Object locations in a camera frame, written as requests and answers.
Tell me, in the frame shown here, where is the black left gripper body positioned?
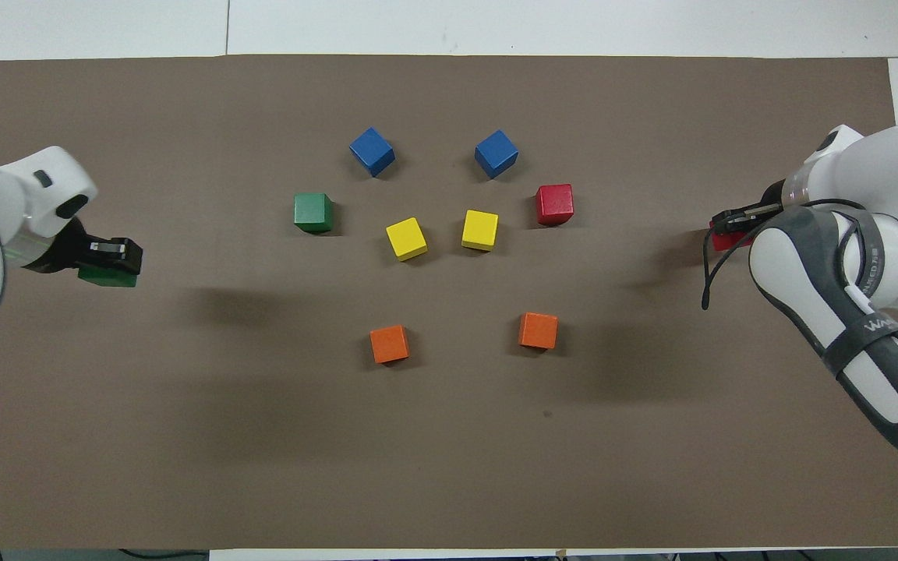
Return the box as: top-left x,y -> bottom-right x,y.
45,218 -> 143,274

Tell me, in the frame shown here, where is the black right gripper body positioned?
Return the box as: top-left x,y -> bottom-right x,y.
712,181 -> 787,235

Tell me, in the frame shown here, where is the green wooden block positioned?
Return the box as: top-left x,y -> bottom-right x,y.
293,192 -> 334,235
77,266 -> 139,288

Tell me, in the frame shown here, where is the red wooden block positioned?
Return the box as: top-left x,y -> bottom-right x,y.
536,183 -> 575,227
710,226 -> 754,252

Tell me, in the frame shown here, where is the brown table mat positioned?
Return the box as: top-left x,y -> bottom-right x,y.
0,53 -> 898,551

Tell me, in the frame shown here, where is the orange wooden block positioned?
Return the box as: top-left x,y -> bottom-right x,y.
369,324 -> 411,365
518,312 -> 559,351

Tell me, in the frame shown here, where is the blue wooden block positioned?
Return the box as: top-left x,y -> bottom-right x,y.
349,127 -> 396,178
474,129 -> 519,180

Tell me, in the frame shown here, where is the yellow wooden block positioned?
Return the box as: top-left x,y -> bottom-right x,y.
385,217 -> 429,262
461,209 -> 500,252

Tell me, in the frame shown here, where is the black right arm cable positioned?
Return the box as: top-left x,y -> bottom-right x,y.
701,199 -> 872,311

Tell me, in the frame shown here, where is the black floor cable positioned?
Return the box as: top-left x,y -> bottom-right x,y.
118,549 -> 210,561

